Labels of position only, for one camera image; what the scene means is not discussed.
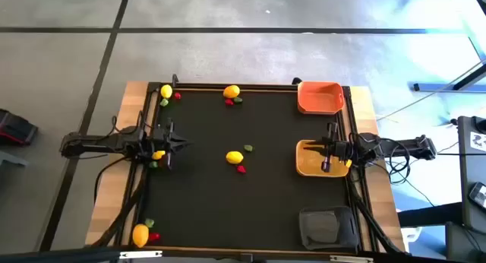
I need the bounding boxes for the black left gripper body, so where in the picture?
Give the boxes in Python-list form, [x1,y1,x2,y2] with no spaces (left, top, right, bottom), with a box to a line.
[151,119,179,154]

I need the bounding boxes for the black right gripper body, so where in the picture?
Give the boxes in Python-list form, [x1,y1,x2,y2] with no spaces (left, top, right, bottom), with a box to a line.
[326,122,352,161]

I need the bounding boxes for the orange plastic basket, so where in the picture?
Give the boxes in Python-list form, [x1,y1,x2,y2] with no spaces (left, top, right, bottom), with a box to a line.
[297,81,346,116]

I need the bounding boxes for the orange-yellow toy lemon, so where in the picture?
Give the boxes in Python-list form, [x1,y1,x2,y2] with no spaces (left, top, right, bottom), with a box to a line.
[222,84,241,100]
[131,223,150,249]

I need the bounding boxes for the dark grey plastic basket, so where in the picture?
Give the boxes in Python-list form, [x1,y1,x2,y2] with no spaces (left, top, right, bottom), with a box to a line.
[298,205,360,252]

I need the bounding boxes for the yellow plastic basket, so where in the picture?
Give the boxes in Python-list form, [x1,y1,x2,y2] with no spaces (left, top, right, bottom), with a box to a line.
[295,139,350,179]

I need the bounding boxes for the black table mat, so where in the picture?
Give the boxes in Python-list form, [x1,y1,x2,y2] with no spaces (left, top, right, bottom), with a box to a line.
[137,87,358,255]

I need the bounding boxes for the black floor bar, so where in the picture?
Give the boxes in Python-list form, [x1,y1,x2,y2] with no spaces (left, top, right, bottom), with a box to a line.
[396,201,462,228]

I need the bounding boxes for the blue floor bar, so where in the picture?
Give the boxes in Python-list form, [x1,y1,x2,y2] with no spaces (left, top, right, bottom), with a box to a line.
[412,81,486,93]

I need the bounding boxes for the dark grey equipment cart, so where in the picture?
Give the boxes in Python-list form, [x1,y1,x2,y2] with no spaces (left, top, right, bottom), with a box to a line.
[456,115,486,234]

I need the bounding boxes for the white cart sticker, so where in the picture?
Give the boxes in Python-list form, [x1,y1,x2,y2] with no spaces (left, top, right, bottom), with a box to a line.
[469,130,486,152]

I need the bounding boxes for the black smartphone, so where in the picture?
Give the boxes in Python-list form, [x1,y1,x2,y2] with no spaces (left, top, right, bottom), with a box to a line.
[468,181,486,211]

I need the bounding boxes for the black diagonal stand leg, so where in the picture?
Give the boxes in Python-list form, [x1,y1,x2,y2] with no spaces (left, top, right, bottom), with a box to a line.
[451,63,486,91]

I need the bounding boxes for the red and black case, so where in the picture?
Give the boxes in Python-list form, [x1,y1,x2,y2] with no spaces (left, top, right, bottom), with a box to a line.
[0,108,39,147]

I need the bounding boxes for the grey floor object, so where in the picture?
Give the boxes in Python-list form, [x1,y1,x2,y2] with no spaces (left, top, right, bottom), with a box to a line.
[0,150,29,168]

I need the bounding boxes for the black cable bundle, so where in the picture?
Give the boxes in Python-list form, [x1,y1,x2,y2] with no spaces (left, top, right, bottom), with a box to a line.
[379,137,412,186]

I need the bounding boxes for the black metal table frame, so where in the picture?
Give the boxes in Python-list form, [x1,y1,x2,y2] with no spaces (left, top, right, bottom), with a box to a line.
[90,80,408,256]

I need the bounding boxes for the black floor cable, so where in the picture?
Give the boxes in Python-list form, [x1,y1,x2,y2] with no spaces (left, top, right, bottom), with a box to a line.
[93,155,128,205]

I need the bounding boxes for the silver metal bracket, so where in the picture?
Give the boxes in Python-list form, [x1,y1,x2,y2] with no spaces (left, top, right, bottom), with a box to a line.
[329,255,374,263]
[118,249,163,260]

